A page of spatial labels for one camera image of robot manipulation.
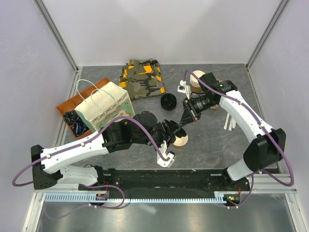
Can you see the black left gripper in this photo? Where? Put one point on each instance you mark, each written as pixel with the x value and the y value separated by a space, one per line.
pixel 170 128

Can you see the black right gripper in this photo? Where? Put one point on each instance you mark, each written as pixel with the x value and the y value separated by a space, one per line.
pixel 189 113

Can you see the brown paper coffee cup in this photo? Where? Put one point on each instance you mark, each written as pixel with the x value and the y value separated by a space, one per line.
pixel 180 142

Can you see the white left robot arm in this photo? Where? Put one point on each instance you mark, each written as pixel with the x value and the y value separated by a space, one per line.
pixel 54 165

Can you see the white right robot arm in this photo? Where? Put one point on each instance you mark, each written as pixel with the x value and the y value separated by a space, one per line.
pixel 266 144

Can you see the black lid stack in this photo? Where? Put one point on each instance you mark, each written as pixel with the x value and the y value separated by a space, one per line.
pixel 168 101

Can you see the paper cup stack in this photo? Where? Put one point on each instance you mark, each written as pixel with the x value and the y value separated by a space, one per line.
pixel 194 83

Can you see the white wrapped straw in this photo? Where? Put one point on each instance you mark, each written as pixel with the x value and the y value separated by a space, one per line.
pixel 233 123
pixel 226 121
pixel 229 123

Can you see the camouflage folded cloth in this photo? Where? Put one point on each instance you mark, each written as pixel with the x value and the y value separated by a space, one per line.
pixel 142 79

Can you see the green patterned paper bag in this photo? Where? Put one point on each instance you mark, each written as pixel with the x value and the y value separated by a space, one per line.
pixel 103 105

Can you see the orange wooden tray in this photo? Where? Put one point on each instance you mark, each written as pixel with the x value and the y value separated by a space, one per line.
pixel 70 105

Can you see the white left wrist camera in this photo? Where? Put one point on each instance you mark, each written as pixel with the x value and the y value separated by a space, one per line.
pixel 165 158

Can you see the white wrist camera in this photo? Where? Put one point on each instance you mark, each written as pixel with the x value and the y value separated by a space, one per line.
pixel 165 158
pixel 184 88

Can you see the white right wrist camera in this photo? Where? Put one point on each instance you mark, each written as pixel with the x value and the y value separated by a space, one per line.
pixel 184 88

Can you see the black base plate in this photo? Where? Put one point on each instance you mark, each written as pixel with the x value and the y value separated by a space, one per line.
pixel 203 179

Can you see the grey slotted cable duct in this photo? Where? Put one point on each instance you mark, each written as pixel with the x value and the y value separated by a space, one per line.
pixel 104 198

